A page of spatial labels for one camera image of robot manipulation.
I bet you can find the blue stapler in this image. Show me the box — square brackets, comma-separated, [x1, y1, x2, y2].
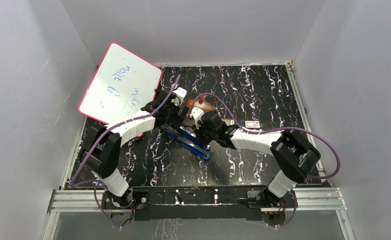
[167, 125, 211, 155]
[160, 124, 212, 161]

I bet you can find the red staples box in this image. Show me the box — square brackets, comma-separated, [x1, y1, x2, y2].
[244, 120, 261, 129]

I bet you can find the staples box tray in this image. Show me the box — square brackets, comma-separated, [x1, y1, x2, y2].
[222, 118, 235, 126]

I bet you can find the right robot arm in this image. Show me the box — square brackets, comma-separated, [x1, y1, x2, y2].
[190, 107, 321, 207]

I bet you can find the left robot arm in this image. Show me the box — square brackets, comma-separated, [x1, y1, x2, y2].
[78, 87, 187, 208]

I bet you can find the three days to see book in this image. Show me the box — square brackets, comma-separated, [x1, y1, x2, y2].
[186, 91, 216, 113]

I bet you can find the pink framed whiteboard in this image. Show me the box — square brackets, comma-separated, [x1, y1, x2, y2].
[78, 42, 162, 125]

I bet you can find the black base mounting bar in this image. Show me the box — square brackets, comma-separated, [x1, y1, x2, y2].
[101, 185, 294, 225]

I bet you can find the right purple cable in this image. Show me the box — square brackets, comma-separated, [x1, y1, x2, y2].
[192, 93, 342, 229]

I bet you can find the aluminium frame rail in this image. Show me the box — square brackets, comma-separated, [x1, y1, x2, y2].
[42, 185, 355, 240]

